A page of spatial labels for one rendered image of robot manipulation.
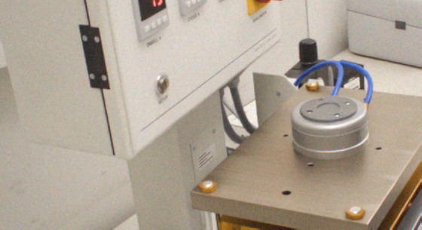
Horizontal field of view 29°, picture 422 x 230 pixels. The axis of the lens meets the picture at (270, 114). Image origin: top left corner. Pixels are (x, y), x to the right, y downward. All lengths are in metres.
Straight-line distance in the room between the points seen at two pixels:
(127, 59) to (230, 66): 0.19
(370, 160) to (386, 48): 1.08
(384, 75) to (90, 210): 0.74
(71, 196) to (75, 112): 0.62
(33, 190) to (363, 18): 0.89
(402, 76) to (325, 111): 1.00
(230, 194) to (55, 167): 0.62
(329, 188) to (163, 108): 0.18
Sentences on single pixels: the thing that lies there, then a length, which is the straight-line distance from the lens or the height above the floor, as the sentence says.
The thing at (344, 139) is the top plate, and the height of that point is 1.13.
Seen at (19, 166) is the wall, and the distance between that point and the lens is 1.31.
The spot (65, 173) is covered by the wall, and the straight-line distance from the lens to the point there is 1.37.
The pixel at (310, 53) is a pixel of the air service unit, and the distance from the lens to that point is 1.10.
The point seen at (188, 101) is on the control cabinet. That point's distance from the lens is 0.83.
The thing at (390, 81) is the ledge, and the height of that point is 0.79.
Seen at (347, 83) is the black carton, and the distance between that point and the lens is 1.68.
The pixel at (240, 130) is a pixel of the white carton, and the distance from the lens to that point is 1.47.
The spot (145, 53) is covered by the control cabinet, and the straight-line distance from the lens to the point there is 0.76.
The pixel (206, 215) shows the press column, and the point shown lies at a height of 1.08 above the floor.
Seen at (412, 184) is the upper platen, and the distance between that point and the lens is 0.87.
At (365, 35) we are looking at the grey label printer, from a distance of 1.91.
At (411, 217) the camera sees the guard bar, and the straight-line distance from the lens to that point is 0.82.
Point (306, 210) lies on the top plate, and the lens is 0.74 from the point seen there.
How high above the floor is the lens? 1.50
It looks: 25 degrees down
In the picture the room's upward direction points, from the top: 6 degrees counter-clockwise
